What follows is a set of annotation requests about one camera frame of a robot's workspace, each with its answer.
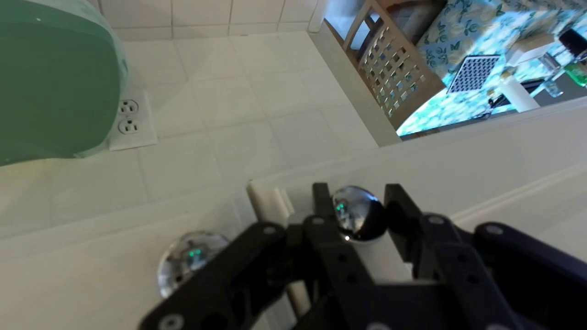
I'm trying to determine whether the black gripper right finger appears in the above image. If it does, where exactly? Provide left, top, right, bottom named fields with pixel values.
left=384, top=182, right=587, bottom=330

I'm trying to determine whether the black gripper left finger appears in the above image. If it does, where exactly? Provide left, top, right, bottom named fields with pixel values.
left=138, top=182, right=377, bottom=330

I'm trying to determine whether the white wall cabinet door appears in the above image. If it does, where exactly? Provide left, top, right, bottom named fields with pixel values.
left=0, top=182, right=263, bottom=330
left=246, top=97, right=587, bottom=330

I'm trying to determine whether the white paper towel roll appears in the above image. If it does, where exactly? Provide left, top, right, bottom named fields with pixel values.
left=498, top=75, right=544, bottom=114

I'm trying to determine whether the checked placemat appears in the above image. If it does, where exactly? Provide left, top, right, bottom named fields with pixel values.
left=448, top=53, right=501, bottom=96

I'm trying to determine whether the wooden lattice back chair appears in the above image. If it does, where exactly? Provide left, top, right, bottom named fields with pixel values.
left=342, top=0, right=450, bottom=130

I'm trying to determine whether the dining table with floral cloth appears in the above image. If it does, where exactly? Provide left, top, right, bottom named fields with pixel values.
left=395, top=0, right=587, bottom=140

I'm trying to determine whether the green bucket lid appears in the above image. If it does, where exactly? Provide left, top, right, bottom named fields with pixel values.
left=0, top=0, right=127, bottom=169

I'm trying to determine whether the white wall outlet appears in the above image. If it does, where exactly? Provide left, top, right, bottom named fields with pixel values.
left=109, top=90, right=160, bottom=152

